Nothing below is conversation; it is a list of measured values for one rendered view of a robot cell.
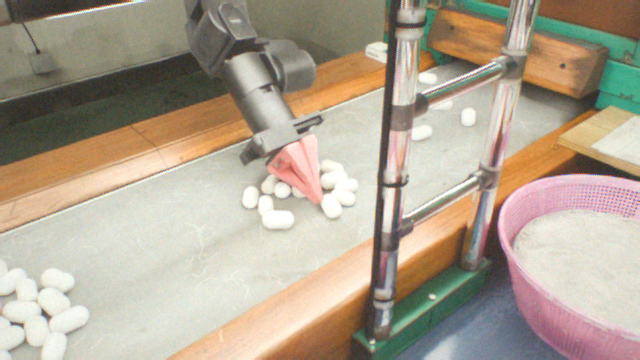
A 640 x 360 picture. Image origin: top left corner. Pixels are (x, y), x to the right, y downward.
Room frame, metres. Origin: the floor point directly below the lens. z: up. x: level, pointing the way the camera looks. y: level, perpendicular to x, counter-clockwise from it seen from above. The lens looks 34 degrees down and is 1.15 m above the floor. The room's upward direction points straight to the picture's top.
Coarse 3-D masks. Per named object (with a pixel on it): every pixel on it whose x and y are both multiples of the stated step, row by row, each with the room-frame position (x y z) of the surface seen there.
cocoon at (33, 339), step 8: (32, 320) 0.34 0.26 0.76; (40, 320) 0.35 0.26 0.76; (24, 328) 0.34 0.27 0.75; (32, 328) 0.34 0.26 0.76; (40, 328) 0.34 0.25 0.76; (48, 328) 0.34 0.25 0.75; (32, 336) 0.33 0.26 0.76; (40, 336) 0.33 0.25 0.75; (32, 344) 0.33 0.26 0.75; (40, 344) 0.33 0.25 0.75
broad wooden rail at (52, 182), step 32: (320, 64) 0.95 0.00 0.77; (352, 64) 0.95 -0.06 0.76; (384, 64) 0.95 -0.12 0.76; (224, 96) 0.81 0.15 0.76; (288, 96) 0.81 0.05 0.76; (320, 96) 0.83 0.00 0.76; (352, 96) 0.86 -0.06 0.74; (128, 128) 0.70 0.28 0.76; (160, 128) 0.70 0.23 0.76; (192, 128) 0.70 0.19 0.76; (224, 128) 0.71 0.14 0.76; (32, 160) 0.61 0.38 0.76; (64, 160) 0.61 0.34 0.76; (96, 160) 0.61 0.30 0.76; (128, 160) 0.62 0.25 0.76; (160, 160) 0.63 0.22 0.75; (192, 160) 0.65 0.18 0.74; (0, 192) 0.54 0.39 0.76; (32, 192) 0.54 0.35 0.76; (64, 192) 0.55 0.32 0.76; (96, 192) 0.57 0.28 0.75; (0, 224) 0.50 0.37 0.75
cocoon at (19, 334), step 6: (6, 330) 0.33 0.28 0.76; (12, 330) 0.33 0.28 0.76; (18, 330) 0.34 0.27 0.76; (0, 336) 0.33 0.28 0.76; (6, 336) 0.33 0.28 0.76; (12, 336) 0.33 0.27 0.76; (18, 336) 0.33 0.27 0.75; (24, 336) 0.34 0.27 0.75; (0, 342) 0.32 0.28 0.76; (6, 342) 0.32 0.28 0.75; (12, 342) 0.33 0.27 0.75; (18, 342) 0.33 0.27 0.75; (0, 348) 0.32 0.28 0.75; (6, 348) 0.32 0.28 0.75; (12, 348) 0.33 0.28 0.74
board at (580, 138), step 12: (612, 108) 0.74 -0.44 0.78; (588, 120) 0.71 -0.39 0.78; (600, 120) 0.71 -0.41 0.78; (612, 120) 0.71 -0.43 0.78; (624, 120) 0.71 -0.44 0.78; (576, 132) 0.67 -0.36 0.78; (588, 132) 0.67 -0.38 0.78; (600, 132) 0.67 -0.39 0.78; (564, 144) 0.65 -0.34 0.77; (576, 144) 0.64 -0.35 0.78; (588, 144) 0.64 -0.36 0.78; (588, 156) 0.62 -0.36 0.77; (600, 156) 0.61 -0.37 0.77; (624, 168) 0.59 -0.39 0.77; (636, 168) 0.58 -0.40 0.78
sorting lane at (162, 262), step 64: (320, 128) 0.75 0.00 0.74; (448, 128) 0.75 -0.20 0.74; (512, 128) 0.75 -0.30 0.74; (128, 192) 0.58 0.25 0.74; (192, 192) 0.58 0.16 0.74; (0, 256) 0.45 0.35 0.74; (64, 256) 0.45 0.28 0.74; (128, 256) 0.45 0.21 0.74; (192, 256) 0.45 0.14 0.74; (256, 256) 0.45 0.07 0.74; (320, 256) 0.45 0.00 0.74; (128, 320) 0.36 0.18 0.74; (192, 320) 0.36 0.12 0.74
